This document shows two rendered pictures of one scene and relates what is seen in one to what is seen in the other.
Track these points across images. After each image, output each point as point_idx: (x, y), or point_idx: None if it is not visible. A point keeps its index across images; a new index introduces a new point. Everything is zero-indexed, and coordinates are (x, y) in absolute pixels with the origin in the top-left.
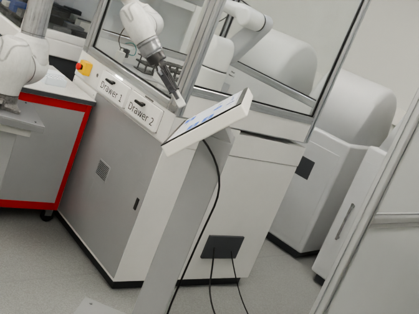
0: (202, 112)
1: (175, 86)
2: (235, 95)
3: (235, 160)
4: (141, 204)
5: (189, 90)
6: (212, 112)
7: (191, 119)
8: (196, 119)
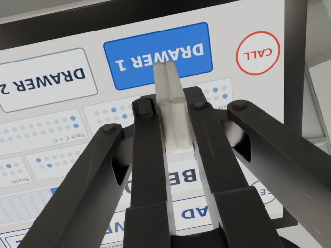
0: (212, 101)
1: (195, 157)
2: (197, 218)
3: None
4: None
5: None
6: (12, 200)
7: (176, 56)
8: (24, 137)
